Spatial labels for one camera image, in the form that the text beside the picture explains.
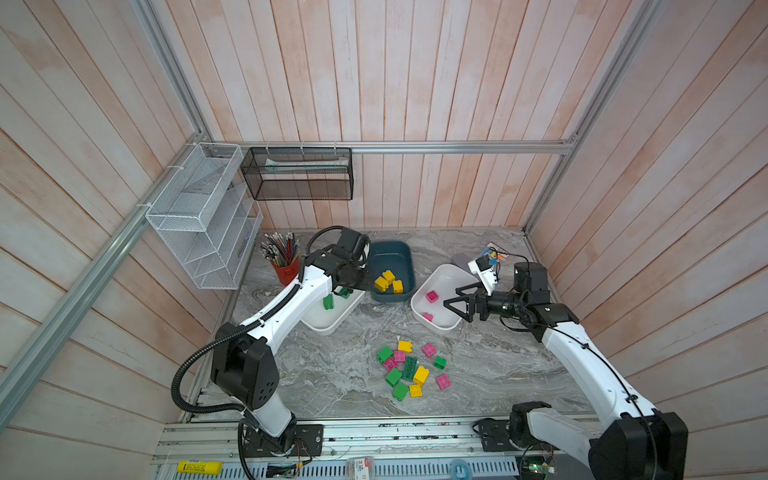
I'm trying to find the green brick front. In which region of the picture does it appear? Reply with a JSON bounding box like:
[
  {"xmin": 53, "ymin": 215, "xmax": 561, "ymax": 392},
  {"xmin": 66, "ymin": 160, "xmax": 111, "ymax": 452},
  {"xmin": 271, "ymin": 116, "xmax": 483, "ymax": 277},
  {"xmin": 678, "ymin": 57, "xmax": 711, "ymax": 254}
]
[{"xmin": 392, "ymin": 382, "xmax": 410, "ymax": 402}]

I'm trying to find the small yellow brick front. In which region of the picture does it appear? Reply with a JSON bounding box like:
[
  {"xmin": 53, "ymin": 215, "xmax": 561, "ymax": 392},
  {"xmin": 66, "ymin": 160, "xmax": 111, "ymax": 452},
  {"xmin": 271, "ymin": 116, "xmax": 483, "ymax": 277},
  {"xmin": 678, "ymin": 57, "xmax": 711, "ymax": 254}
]
[{"xmin": 409, "ymin": 384, "xmax": 423, "ymax": 398}]

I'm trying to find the right white plastic bin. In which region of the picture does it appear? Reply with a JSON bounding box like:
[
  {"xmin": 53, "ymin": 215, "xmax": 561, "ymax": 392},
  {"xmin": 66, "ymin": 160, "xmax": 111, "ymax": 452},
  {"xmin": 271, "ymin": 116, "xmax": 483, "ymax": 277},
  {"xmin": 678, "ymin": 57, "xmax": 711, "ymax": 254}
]
[{"xmin": 410, "ymin": 264, "xmax": 478, "ymax": 335}]

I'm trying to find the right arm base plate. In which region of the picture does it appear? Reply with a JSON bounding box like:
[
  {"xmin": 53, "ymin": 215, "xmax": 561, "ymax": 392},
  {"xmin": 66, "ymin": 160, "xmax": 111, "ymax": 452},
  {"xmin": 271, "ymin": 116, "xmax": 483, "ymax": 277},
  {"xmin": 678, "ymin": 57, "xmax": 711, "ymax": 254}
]
[{"xmin": 472, "ymin": 418, "xmax": 517, "ymax": 453}]

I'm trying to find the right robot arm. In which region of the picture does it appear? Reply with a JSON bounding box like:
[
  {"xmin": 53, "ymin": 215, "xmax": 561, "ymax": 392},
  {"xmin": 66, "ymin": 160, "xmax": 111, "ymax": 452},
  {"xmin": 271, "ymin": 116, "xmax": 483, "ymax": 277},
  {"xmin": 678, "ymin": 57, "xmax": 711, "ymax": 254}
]
[{"xmin": 443, "ymin": 255, "xmax": 688, "ymax": 479}]

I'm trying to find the yellow label tag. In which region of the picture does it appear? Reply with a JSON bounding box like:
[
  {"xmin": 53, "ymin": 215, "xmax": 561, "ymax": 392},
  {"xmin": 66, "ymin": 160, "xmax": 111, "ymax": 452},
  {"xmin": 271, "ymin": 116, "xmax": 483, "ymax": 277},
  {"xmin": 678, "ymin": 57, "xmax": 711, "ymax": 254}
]
[{"xmin": 176, "ymin": 461, "xmax": 223, "ymax": 475}]

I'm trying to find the bundle of pencils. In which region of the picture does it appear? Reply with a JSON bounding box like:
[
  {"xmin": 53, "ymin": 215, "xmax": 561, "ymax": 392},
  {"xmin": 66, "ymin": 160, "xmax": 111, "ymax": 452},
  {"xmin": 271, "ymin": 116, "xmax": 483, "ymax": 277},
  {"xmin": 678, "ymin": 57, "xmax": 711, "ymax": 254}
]
[{"xmin": 259, "ymin": 232, "xmax": 299, "ymax": 267}]

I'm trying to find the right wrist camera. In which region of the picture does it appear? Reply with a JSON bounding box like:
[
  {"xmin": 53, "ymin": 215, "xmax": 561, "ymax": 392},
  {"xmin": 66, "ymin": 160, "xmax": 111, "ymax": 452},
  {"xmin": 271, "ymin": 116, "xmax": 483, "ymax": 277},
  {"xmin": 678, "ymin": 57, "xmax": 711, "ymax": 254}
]
[{"xmin": 468, "ymin": 254, "xmax": 498, "ymax": 294}]

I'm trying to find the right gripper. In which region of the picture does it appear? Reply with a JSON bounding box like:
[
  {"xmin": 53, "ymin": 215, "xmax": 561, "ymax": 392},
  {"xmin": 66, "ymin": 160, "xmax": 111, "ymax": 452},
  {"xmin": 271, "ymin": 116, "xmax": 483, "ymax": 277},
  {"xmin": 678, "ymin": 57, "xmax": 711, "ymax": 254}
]
[{"xmin": 444, "ymin": 281, "xmax": 523, "ymax": 323}]

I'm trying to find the black mesh wall basket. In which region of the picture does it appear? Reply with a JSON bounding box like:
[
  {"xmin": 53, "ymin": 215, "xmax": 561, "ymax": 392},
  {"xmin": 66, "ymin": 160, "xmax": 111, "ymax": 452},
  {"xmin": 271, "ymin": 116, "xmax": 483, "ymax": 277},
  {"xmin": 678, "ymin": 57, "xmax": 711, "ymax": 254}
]
[{"xmin": 240, "ymin": 146, "xmax": 355, "ymax": 201}]

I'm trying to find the teal plastic bin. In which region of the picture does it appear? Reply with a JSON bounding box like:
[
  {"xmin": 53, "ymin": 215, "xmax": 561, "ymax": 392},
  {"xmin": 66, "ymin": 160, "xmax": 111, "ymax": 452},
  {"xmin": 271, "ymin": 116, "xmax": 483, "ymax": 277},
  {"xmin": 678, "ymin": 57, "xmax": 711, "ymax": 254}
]
[{"xmin": 368, "ymin": 240, "xmax": 416, "ymax": 303}]

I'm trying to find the colourful crayon pack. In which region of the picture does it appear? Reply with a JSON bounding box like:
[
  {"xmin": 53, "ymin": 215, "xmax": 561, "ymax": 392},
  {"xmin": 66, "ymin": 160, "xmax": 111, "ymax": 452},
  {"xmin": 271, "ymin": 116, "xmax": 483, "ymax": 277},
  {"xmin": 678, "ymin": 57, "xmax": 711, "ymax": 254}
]
[{"xmin": 481, "ymin": 242, "xmax": 509, "ymax": 266}]

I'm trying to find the purple cloth pouch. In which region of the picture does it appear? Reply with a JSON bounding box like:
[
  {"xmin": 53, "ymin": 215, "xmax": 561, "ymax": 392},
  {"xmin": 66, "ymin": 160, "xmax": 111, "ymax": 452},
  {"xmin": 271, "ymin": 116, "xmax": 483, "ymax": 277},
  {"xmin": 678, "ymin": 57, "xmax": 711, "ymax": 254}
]
[{"xmin": 451, "ymin": 253, "xmax": 473, "ymax": 272}]

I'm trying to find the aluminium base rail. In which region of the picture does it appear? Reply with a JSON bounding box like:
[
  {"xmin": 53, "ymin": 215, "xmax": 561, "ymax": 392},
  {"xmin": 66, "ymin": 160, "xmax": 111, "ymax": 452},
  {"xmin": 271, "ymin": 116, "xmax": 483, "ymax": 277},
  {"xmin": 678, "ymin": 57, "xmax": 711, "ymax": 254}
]
[{"xmin": 147, "ymin": 416, "xmax": 592, "ymax": 479}]

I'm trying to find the white wire mesh shelf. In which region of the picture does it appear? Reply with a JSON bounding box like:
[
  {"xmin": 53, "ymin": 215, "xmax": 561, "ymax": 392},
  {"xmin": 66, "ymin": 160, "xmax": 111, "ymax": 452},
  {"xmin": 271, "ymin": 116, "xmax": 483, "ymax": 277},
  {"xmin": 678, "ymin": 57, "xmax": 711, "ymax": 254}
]
[{"xmin": 146, "ymin": 143, "xmax": 263, "ymax": 290}]

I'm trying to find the white plastic bin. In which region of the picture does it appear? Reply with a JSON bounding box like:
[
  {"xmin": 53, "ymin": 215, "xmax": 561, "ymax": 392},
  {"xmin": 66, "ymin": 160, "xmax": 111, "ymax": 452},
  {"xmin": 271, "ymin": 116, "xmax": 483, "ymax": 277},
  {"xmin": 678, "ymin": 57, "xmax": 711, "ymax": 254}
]
[
  {"xmin": 410, "ymin": 264, "xmax": 478, "ymax": 335},
  {"xmin": 301, "ymin": 290, "xmax": 365, "ymax": 336}
]

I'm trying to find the left white plastic bin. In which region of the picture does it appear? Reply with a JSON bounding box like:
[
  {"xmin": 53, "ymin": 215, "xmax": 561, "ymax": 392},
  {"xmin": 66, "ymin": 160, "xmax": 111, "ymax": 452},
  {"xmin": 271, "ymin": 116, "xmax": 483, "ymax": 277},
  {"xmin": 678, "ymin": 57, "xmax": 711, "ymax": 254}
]
[{"xmin": 301, "ymin": 290, "xmax": 365, "ymax": 336}]

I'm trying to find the red pencil cup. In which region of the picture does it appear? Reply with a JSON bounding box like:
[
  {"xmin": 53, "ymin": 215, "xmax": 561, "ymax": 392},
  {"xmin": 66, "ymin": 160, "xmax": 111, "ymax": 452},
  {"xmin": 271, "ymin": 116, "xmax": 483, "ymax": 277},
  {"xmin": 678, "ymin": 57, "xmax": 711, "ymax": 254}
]
[{"xmin": 274, "ymin": 257, "xmax": 301, "ymax": 286}]

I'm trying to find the black corrugated cable hose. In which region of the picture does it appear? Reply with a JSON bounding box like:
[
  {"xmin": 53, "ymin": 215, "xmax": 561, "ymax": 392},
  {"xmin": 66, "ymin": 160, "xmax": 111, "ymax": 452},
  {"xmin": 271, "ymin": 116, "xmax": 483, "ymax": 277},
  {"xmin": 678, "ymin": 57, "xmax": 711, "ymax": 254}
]
[{"xmin": 170, "ymin": 225, "xmax": 349, "ymax": 480}]

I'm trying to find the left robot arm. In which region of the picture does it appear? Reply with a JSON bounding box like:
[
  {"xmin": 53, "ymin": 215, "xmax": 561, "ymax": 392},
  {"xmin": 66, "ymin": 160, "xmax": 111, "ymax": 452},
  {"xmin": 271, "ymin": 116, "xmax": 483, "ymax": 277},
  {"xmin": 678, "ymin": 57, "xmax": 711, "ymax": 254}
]
[{"xmin": 211, "ymin": 226, "xmax": 373, "ymax": 438}]

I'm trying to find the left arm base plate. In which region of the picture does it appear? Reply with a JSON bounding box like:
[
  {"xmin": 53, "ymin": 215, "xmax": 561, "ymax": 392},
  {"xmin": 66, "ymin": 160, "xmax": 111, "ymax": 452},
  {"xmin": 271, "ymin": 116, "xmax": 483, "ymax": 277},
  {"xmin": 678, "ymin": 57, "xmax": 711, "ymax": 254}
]
[{"xmin": 239, "ymin": 424, "xmax": 324, "ymax": 458}]

